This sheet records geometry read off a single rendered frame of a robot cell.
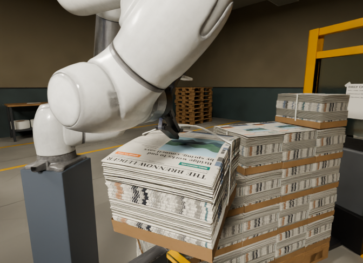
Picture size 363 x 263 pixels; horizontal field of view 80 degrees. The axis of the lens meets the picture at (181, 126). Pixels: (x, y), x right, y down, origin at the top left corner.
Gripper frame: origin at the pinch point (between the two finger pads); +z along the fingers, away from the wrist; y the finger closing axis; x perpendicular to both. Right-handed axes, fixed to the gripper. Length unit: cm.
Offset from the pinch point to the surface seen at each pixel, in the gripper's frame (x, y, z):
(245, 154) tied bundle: 12, 29, 66
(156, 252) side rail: -7, 50, -2
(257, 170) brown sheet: 19, 38, 72
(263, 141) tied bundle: 20, 21, 74
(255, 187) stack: 18, 49, 72
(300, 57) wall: 83, -151, 729
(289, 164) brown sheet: 37, 36, 90
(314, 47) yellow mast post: 52, -54, 173
